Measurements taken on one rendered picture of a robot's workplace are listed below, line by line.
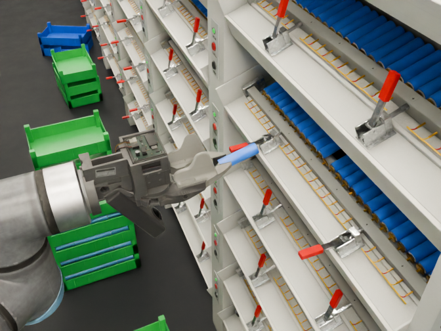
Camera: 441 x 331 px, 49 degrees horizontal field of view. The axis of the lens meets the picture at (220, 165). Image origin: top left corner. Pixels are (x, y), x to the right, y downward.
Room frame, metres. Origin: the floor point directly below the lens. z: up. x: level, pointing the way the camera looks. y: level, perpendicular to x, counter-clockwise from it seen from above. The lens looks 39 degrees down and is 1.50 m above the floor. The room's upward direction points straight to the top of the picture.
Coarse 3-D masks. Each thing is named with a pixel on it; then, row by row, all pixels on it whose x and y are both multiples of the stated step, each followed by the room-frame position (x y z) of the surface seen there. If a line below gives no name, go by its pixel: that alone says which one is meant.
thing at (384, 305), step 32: (224, 96) 0.89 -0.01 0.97; (256, 128) 0.79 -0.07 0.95; (288, 160) 0.68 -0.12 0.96; (320, 160) 0.66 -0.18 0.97; (288, 192) 0.61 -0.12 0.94; (320, 192) 0.59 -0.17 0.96; (320, 224) 0.53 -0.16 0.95; (352, 256) 0.47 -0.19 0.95; (352, 288) 0.44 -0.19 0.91; (384, 288) 0.41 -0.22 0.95; (384, 320) 0.36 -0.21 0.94
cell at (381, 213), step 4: (388, 204) 0.52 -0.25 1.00; (392, 204) 0.52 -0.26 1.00; (380, 208) 0.52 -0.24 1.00; (384, 208) 0.52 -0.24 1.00; (388, 208) 0.51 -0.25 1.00; (392, 208) 0.51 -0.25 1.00; (396, 208) 0.51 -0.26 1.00; (376, 212) 0.51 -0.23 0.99; (380, 212) 0.51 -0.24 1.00; (384, 212) 0.51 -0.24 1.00; (388, 212) 0.51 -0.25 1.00; (392, 212) 0.51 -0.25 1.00; (376, 216) 0.51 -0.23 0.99; (380, 216) 0.51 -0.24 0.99; (384, 216) 0.51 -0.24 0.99; (388, 216) 0.51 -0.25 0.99; (380, 220) 0.50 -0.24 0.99
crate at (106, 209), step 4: (104, 200) 1.25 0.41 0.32; (100, 204) 1.18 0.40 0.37; (104, 204) 1.19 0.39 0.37; (108, 204) 1.19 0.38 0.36; (104, 208) 1.19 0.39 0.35; (108, 208) 1.19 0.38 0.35; (112, 208) 1.20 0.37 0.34; (104, 212) 1.18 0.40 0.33; (108, 212) 1.19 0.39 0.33; (112, 212) 1.19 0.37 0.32; (92, 216) 1.17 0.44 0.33; (96, 216) 1.17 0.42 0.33; (100, 216) 1.18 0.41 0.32
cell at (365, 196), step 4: (368, 188) 0.56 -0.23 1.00; (372, 188) 0.56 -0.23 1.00; (376, 188) 0.56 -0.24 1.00; (360, 192) 0.56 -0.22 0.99; (364, 192) 0.55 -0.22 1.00; (368, 192) 0.55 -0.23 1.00; (372, 192) 0.55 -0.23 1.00; (376, 192) 0.55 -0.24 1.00; (380, 192) 0.55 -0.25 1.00; (360, 196) 0.55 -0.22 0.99; (364, 196) 0.55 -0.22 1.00; (368, 196) 0.55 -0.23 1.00; (372, 196) 0.55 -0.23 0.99; (376, 196) 0.55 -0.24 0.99; (364, 200) 0.54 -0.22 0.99; (368, 200) 0.54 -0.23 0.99
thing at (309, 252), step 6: (336, 240) 0.48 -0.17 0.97; (342, 240) 0.48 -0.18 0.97; (312, 246) 0.47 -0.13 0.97; (318, 246) 0.47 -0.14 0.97; (324, 246) 0.47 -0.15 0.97; (330, 246) 0.47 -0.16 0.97; (336, 246) 0.47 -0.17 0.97; (300, 252) 0.46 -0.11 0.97; (306, 252) 0.46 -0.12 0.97; (312, 252) 0.46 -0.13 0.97; (318, 252) 0.46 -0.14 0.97; (306, 258) 0.45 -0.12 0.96
